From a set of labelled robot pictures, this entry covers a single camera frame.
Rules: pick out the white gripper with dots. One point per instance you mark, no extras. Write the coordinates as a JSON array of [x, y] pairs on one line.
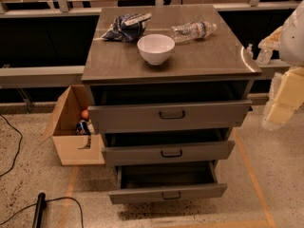
[[293, 38]]

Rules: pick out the grey drawer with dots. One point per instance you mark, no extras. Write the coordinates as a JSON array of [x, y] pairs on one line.
[[167, 153], [166, 182], [125, 118]]

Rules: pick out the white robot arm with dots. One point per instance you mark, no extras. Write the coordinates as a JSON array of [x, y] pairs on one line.
[[291, 44]]

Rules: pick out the grey top drawer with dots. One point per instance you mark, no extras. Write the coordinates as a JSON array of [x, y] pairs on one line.
[[125, 118]]

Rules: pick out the grey metal drawer cabinet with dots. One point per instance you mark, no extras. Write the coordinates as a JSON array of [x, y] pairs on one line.
[[215, 69]]

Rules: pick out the grey bottom drawer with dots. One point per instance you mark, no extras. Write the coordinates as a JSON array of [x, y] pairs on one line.
[[166, 182]]

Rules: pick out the clear sanitizer pump bottle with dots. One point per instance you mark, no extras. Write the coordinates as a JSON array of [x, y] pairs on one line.
[[264, 56]]

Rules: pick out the small clear pump bottle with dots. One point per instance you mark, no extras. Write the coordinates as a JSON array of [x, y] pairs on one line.
[[249, 49]]

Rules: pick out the clear plastic water bottle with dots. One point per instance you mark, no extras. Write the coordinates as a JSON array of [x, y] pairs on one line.
[[192, 31]]

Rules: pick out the white ceramic bowl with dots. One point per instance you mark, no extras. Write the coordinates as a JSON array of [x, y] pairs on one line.
[[156, 48]]

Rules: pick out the blue white chip bag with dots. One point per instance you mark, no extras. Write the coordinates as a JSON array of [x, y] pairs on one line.
[[127, 28]]

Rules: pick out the orange ball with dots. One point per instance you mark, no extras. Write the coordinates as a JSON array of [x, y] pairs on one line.
[[85, 115]]

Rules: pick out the blue soda can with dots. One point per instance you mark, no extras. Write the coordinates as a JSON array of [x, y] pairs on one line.
[[81, 128]]

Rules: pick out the cardboard box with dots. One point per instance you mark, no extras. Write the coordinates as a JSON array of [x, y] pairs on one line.
[[73, 149]]

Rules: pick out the black power strip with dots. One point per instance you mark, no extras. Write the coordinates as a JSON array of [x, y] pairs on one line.
[[39, 209]]

